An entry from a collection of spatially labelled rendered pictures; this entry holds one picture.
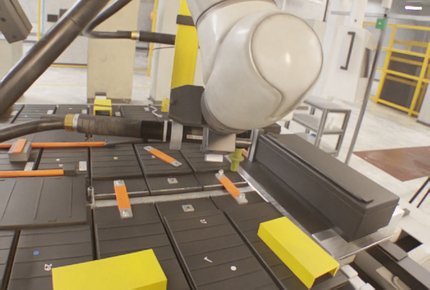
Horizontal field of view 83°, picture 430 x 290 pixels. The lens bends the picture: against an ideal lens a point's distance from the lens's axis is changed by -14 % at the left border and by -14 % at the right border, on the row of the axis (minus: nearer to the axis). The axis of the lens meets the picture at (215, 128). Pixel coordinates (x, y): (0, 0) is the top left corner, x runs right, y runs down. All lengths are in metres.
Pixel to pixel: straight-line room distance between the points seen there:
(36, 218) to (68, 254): 0.12
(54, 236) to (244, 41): 0.48
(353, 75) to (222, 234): 2.85
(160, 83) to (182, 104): 4.66
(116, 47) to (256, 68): 4.74
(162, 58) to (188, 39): 4.40
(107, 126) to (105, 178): 0.16
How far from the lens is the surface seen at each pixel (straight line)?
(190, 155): 0.90
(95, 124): 0.68
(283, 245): 0.56
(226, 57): 0.26
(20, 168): 0.83
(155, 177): 0.78
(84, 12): 0.37
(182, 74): 0.62
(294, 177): 0.79
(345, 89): 3.29
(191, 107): 0.42
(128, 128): 0.67
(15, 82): 0.35
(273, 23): 0.25
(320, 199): 0.73
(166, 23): 4.99
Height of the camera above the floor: 1.38
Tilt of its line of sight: 19 degrees down
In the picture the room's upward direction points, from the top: 9 degrees clockwise
